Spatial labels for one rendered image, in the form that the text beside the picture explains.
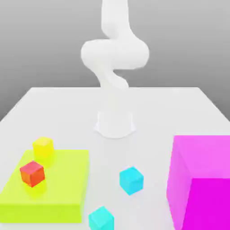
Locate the small cyan cube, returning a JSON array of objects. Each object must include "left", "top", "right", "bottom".
[{"left": 119, "top": 166, "right": 144, "bottom": 196}]

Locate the small yellow cube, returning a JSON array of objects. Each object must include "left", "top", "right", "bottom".
[{"left": 32, "top": 136, "right": 54, "bottom": 159}]

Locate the small red cube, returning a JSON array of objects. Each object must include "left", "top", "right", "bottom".
[{"left": 19, "top": 160, "right": 45, "bottom": 188}]

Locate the small turquoise cube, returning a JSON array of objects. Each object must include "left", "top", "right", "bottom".
[{"left": 88, "top": 206, "right": 115, "bottom": 230}]

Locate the large lime green box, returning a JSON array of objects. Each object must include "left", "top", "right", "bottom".
[{"left": 0, "top": 149, "right": 90, "bottom": 224}]

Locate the large magenta box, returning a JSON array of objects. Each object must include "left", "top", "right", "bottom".
[{"left": 166, "top": 135, "right": 230, "bottom": 230}]

